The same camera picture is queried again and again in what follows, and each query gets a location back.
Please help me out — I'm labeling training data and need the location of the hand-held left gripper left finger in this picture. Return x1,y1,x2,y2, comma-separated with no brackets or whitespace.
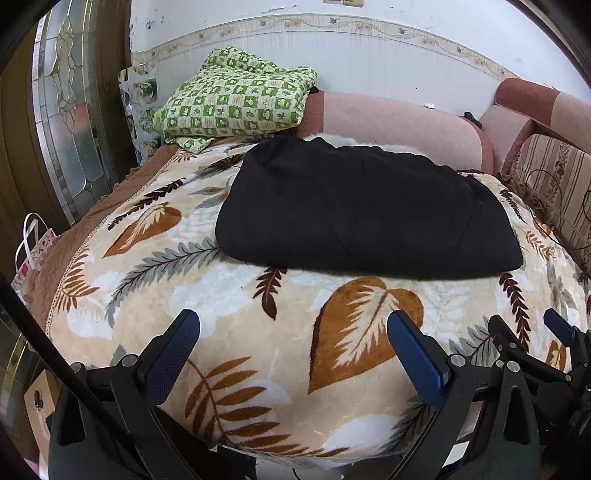
48,309,201,480

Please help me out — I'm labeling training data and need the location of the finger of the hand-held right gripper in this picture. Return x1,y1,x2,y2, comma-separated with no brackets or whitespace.
488,315,532,370
544,308,588,357

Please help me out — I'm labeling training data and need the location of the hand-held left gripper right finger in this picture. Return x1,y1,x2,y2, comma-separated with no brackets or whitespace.
387,310,542,480

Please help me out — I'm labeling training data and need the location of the black coat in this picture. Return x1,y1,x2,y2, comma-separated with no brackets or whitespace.
215,135,525,281

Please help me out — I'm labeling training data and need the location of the leaf print plush blanket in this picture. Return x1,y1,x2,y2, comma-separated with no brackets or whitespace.
46,138,591,462

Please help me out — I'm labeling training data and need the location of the black pole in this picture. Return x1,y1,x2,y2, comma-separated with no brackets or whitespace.
0,272,195,480

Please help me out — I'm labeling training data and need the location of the brown quilted sofa cover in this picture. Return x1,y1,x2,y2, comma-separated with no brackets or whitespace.
21,143,185,333

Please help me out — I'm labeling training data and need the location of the striped sofa cushion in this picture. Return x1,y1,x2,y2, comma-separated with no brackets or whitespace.
503,133,591,278

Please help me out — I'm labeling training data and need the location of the white floral gift bag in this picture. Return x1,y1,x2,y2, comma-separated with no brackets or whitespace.
11,212,58,301

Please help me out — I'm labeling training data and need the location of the pink and brown sofa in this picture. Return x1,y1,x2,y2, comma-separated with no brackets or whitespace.
295,78,591,181

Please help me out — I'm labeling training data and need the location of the green printed shiny bag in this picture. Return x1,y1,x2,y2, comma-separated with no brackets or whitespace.
119,66,162,167

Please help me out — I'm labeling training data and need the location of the patterned glass door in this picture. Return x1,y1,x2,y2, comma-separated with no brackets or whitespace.
32,0,134,227

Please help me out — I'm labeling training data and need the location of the green checkered quilt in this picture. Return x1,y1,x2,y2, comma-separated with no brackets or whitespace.
152,47,319,155

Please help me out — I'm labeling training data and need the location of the wooden door frame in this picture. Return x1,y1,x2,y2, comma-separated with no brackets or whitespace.
0,28,61,278

